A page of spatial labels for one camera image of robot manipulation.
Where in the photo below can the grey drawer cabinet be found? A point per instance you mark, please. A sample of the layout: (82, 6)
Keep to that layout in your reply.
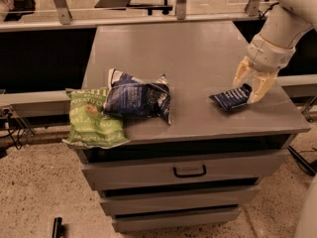
(137, 187)

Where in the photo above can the black cylinder on floor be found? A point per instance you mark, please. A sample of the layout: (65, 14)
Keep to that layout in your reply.
(58, 229)

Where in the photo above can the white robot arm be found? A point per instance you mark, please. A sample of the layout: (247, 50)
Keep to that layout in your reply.
(288, 22)

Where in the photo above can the black drawer handle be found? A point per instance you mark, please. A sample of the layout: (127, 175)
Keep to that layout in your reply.
(187, 173)

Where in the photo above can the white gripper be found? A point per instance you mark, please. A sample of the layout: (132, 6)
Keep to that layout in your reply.
(269, 57)

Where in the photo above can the green jalapeno chip bag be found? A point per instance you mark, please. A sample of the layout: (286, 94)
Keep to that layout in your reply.
(89, 127)

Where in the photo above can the blue chip bag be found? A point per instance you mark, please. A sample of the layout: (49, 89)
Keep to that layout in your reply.
(132, 96)

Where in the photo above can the blue rxbar blueberry wrapper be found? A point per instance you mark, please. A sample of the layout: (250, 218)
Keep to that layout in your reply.
(233, 98)

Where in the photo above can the grey metal railing frame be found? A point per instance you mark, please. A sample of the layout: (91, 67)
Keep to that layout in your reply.
(30, 15)

